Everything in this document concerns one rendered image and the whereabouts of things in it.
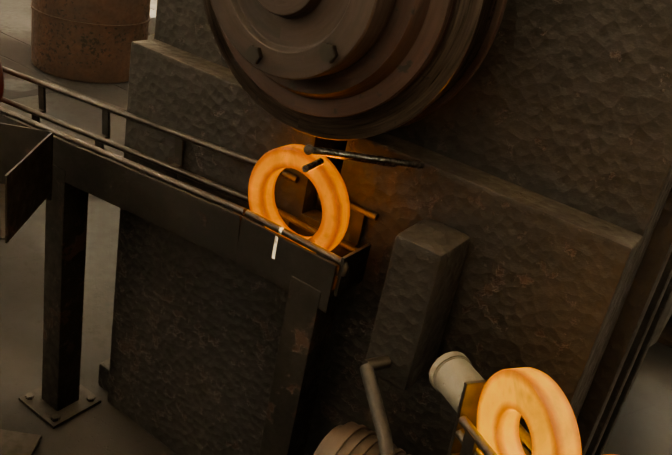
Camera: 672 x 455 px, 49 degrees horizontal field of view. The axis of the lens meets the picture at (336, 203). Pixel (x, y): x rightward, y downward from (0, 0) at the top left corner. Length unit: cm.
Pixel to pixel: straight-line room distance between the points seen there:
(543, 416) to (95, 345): 144
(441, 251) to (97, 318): 133
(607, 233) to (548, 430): 32
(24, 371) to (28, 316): 23
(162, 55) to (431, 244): 65
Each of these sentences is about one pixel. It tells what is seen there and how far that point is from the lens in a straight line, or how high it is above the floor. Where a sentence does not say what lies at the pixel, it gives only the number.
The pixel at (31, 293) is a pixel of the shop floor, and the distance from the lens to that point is 227.
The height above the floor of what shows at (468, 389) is 71.
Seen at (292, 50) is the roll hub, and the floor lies 102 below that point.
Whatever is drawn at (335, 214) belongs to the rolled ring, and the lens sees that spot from 112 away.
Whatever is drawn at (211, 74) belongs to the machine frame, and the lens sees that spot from 134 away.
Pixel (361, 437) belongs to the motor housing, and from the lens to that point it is 109.
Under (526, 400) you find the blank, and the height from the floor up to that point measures 76.
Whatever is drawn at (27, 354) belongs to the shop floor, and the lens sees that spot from 205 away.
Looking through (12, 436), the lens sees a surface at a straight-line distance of 182.
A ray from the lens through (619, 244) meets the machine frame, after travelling 103.
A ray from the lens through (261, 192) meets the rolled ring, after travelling 120.
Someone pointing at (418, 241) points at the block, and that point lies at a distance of 103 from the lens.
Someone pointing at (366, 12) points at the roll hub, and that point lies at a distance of 91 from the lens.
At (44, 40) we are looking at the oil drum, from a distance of 405.
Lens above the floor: 125
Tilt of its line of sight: 25 degrees down
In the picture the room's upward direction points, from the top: 11 degrees clockwise
